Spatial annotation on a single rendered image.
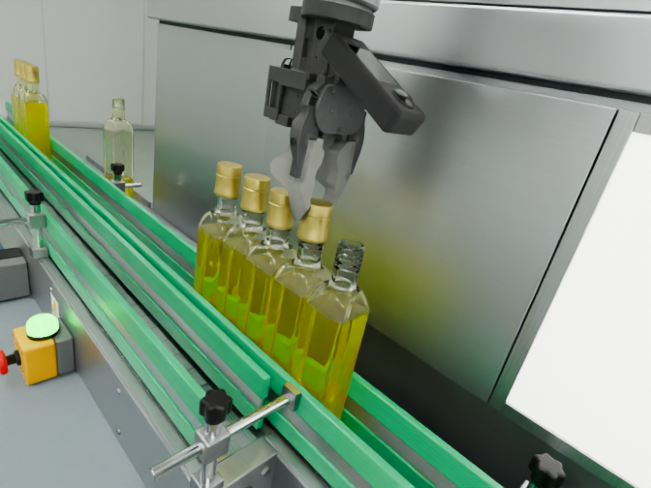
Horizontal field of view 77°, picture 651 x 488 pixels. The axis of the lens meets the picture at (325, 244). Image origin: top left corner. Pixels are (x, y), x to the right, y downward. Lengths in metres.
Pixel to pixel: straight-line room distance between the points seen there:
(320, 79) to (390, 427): 0.39
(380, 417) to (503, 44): 0.43
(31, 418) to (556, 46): 0.83
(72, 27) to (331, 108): 6.11
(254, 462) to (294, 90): 0.41
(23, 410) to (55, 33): 5.84
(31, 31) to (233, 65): 5.58
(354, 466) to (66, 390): 0.52
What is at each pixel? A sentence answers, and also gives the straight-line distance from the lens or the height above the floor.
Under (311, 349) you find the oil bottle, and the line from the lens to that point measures 0.48.
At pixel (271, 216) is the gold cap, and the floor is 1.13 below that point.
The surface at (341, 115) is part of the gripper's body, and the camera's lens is 0.44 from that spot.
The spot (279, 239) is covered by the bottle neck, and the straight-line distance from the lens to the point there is 0.51.
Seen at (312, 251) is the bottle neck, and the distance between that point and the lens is 0.47.
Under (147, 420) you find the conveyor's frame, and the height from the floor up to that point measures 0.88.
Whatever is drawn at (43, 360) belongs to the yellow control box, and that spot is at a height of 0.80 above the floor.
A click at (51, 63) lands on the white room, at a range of 6.43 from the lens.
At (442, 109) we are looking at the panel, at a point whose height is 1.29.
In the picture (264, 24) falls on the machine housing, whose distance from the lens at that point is 0.75.
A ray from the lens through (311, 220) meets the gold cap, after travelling 0.45.
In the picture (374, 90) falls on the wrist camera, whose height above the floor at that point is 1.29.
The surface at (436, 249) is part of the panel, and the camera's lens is 0.52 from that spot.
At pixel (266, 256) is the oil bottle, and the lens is 0.50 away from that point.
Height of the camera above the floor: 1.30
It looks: 22 degrees down
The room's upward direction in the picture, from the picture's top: 12 degrees clockwise
